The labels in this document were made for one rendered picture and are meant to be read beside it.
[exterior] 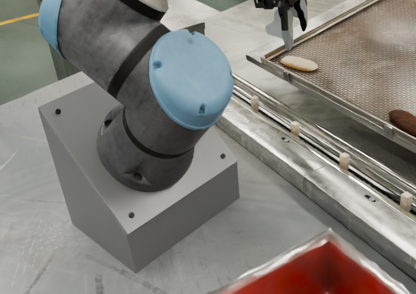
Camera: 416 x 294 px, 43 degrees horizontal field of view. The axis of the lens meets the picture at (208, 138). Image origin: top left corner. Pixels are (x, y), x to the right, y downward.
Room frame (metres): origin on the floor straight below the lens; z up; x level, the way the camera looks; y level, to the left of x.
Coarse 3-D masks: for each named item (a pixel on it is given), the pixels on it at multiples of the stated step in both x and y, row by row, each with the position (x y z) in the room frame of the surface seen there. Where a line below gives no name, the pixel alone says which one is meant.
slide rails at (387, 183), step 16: (256, 96) 1.06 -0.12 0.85; (256, 112) 0.99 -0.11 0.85; (272, 112) 0.98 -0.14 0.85; (304, 128) 0.90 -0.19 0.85; (304, 144) 0.84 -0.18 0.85; (320, 144) 0.84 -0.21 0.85; (352, 160) 0.78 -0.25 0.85; (352, 176) 0.73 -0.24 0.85; (368, 176) 0.73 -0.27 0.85; (384, 176) 0.72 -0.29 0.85; (400, 192) 0.67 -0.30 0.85; (400, 208) 0.64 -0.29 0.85
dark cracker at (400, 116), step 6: (390, 114) 0.84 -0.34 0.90; (396, 114) 0.83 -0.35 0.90; (402, 114) 0.83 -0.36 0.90; (408, 114) 0.82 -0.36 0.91; (396, 120) 0.82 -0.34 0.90; (402, 120) 0.81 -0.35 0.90; (408, 120) 0.80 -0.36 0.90; (414, 120) 0.80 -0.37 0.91; (402, 126) 0.80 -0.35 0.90; (408, 126) 0.79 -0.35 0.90; (414, 126) 0.78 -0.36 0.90; (408, 132) 0.78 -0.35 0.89; (414, 132) 0.77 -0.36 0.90
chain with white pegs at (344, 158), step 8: (248, 104) 1.04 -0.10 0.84; (256, 104) 1.01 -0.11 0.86; (272, 120) 0.96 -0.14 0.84; (296, 128) 0.89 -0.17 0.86; (312, 144) 0.85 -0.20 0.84; (344, 152) 0.77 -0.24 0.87; (336, 160) 0.79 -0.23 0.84; (344, 160) 0.76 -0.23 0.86; (360, 176) 0.74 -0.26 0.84; (384, 192) 0.69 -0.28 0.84; (408, 192) 0.65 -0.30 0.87; (392, 200) 0.67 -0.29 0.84; (408, 200) 0.64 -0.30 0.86; (408, 208) 0.64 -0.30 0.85
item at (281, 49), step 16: (368, 0) 1.31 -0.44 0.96; (400, 0) 1.28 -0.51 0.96; (336, 16) 1.26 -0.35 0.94; (352, 16) 1.26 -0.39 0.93; (400, 16) 1.20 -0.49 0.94; (336, 32) 1.20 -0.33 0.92; (368, 32) 1.17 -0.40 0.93; (320, 48) 1.15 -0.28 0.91; (400, 48) 1.06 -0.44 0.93; (272, 64) 1.11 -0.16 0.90; (352, 64) 1.05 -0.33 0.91; (400, 64) 1.00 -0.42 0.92; (304, 80) 1.01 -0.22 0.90; (320, 80) 1.02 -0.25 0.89; (352, 80) 0.99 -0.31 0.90; (368, 80) 0.97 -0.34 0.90; (384, 96) 0.91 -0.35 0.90; (368, 112) 0.87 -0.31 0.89; (384, 112) 0.86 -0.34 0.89; (400, 128) 0.80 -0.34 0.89
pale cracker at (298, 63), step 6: (282, 60) 1.13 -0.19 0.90; (288, 60) 1.11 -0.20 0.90; (294, 60) 1.11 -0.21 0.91; (300, 60) 1.10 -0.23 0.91; (306, 60) 1.10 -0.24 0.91; (288, 66) 1.10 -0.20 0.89; (294, 66) 1.09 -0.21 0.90; (300, 66) 1.08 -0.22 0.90; (306, 66) 1.07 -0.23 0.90; (312, 66) 1.07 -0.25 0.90
